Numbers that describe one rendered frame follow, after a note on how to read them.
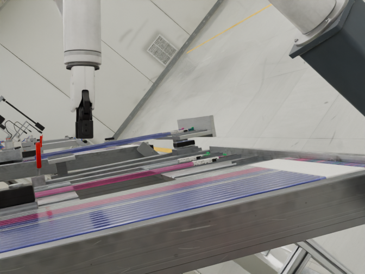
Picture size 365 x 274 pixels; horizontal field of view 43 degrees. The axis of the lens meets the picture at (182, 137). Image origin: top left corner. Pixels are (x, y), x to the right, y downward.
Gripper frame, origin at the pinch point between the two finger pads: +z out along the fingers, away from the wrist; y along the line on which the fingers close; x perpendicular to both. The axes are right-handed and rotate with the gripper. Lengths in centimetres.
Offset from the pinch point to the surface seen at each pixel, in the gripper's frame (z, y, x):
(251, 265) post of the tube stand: 45, -34, 57
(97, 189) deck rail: 13.7, -8.1, 3.7
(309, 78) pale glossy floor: -35, -156, 158
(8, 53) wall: -144, -749, -63
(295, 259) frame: 37, -10, 60
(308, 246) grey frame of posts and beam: 34, -11, 65
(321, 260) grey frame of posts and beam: 38, -10, 69
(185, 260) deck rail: 14, 60, 5
